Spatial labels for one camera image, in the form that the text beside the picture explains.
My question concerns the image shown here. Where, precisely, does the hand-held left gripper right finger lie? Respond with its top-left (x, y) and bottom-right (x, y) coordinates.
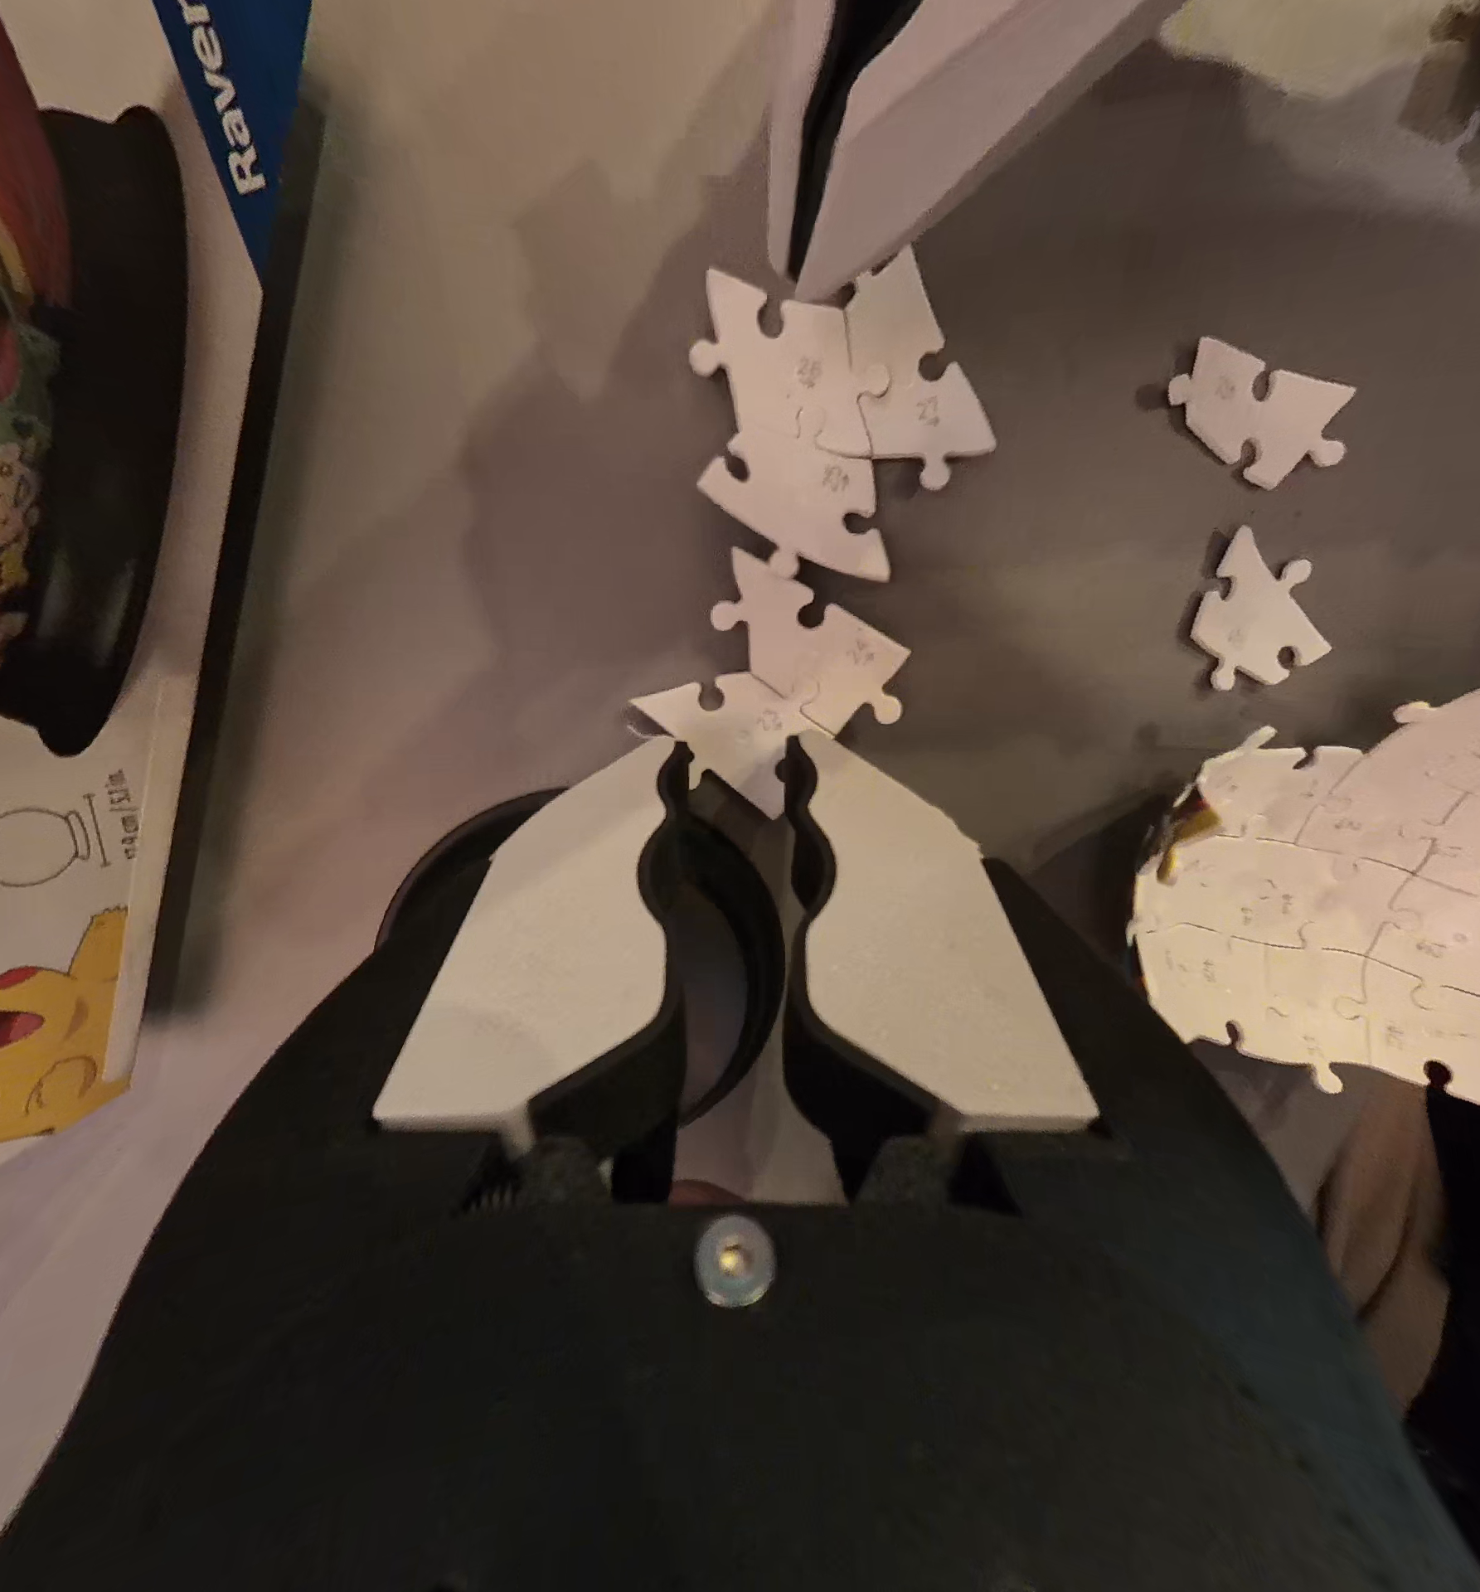
top-left (784, 736), bottom-right (1101, 1204)

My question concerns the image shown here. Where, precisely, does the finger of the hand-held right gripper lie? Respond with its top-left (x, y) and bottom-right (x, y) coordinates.
top-left (769, 0), bottom-right (872, 278)
top-left (794, 0), bottom-right (1169, 303)

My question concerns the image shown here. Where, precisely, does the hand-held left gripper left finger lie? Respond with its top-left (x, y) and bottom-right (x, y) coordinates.
top-left (373, 738), bottom-right (693, 1204)

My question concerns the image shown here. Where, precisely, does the white puzzle piece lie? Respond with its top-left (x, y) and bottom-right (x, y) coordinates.
top-left (627, 672), bottom-right (821, 824)
top-left (687, 268), bottom-right (876, 460)
top-left (845, 245), bottom-right (998, 490)
top-left (1165, 336), bottom-right (1359, 490)
top-left (695, 429), bottom-right (893, 585)
top-left (1190, 525), bottom-right (1332, 693)
top-left (711, 548), bottom-right (913, 728)

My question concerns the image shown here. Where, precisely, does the black round ball stand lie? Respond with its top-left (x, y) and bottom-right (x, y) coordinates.
top-left (373, 787), bottom-right (794, 1126)

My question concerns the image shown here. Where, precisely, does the partly built puzzle ball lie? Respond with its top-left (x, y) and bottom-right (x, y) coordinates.
top-left (1124, 678), bottom-right (1480, 1121)

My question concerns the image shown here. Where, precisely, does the colourful puzzle box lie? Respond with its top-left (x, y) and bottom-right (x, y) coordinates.
top-left (0, 0), bottom-right (324, 1196)

